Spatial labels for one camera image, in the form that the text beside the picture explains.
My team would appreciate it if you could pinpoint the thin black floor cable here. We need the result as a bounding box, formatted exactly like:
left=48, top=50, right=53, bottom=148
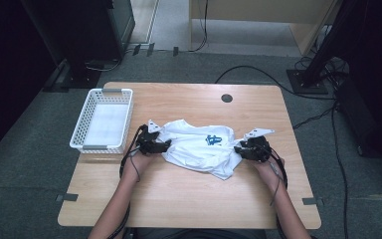
left=330, top=103, right=350, bottom=239

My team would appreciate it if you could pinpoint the person's left hand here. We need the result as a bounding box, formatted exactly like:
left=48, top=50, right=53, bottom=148
left=122, top=149, right=158, bottom=183

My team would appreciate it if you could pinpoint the person's dark lap clothing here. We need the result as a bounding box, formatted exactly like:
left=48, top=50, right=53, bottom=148
left=122, top=227, right=280, bottom=239

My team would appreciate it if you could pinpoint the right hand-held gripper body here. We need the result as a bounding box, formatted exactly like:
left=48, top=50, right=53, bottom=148
left=244, top=128, right=276, bottom=163

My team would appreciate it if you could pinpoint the black square stand base plate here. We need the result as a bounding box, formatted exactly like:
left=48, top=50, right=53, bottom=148
left=286, top=68, right=329, bottom=96

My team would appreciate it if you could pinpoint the grey tape strip on table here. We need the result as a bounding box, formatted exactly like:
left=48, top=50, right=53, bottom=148
left=55, top=193, right=80, bottom=203
left=301, top=196, right=325, bottom=206

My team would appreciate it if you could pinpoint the person's right hand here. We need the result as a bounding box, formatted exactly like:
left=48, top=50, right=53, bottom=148
left=252, top=155, right=287, bottom=194

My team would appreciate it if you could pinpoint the dark cabinet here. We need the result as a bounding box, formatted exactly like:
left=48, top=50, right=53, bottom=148
left=19, top=0, right=136, bottom=68

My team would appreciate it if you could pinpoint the white plastic mesh basket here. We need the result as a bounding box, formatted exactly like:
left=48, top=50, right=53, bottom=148
left=69, top=88, right=134, bottom=154

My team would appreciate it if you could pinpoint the black stand base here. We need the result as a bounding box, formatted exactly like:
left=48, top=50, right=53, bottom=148
left=43, top=59, right=102, bottom=93

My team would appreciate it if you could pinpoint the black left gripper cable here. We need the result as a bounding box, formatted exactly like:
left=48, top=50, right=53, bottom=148
left=107, top=123, right=148, bottom=239

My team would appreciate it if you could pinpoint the tangle of black cables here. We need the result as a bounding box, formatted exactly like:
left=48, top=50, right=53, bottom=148
left=293, top=55, right=350, bottom=83

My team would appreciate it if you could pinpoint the black slanted stand pole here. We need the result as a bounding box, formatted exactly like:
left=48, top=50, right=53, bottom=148
left=302, top=0, right=351, bottom=86

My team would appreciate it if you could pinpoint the dark equipment box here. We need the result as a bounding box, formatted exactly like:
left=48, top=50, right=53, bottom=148
left=336, top=78, right=382, bottom=163

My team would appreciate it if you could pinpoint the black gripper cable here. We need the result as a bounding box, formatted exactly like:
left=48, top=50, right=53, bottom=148
left=265, top=145, right=289, bottom=239
left=107, top=123, right=148, bottom=239

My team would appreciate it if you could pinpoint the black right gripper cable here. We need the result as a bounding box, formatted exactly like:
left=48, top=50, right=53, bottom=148
left=265, top=145, right=289, bottom=239

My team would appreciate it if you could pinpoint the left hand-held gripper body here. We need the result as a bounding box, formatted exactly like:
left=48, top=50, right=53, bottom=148
left=136, top=119, right=162, bottom=155

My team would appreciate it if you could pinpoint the short black floor cable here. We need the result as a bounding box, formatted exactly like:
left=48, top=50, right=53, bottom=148
left=291, top=105, right=337, bottom=130

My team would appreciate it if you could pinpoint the white T-shirt with blue print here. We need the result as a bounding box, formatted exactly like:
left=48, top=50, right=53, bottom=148
left=158, top=119, right=247, bottom=181

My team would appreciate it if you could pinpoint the light wooden desk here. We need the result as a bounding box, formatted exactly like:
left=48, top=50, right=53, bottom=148
left=188, top=0, right=342, bottom=57

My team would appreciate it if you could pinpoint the long black floor cable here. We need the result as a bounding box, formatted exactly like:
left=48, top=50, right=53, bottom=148
left=214, top=65, right=337, bottom=102

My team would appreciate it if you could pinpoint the black hanging cable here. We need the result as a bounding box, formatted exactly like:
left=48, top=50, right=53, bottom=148
left=188, top=0, right=210, bottom=53

